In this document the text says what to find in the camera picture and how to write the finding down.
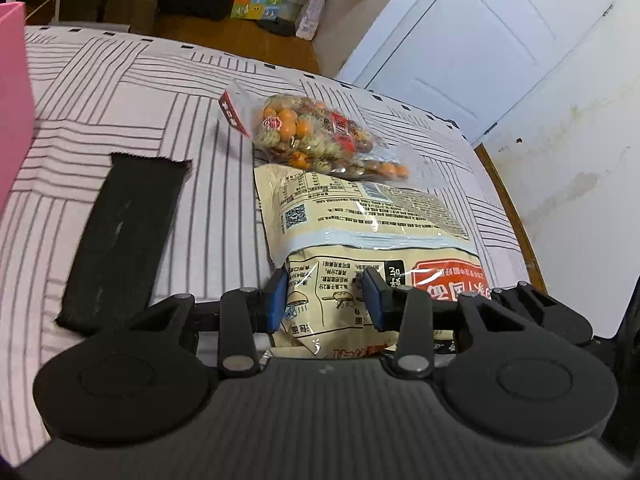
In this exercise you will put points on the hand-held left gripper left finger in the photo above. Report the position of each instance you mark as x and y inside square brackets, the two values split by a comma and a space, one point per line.
[274, 305]

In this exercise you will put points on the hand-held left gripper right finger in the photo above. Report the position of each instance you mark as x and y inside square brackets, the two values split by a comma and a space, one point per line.
[374, 300]

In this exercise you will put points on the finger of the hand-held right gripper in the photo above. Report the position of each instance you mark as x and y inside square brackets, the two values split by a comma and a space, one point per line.
[545, 312]

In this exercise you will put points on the beige snack bag red label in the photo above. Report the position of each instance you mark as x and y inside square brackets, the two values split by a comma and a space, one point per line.
[350, 210]

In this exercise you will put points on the pink storage box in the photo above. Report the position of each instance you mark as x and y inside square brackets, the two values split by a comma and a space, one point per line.
[15, 85]

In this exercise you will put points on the striped bed sheet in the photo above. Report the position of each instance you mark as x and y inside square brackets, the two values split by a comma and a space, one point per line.
[210, 160]

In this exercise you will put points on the plain black snack packet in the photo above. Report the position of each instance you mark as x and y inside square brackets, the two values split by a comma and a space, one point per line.
[115, 250]

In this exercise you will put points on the clear bag of coated peanuts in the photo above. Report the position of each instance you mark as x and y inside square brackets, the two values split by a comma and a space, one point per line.
[310, 130]

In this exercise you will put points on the white door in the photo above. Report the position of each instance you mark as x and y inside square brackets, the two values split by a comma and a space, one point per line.
[450, 50]

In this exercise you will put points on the brown cardboard box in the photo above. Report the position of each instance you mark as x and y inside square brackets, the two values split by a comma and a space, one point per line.
[337, 30]

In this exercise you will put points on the white plastic bag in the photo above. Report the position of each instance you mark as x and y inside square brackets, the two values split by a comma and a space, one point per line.
[311, 10]

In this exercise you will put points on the wooden bed frame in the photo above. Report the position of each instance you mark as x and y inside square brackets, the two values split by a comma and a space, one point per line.
[526, 232]

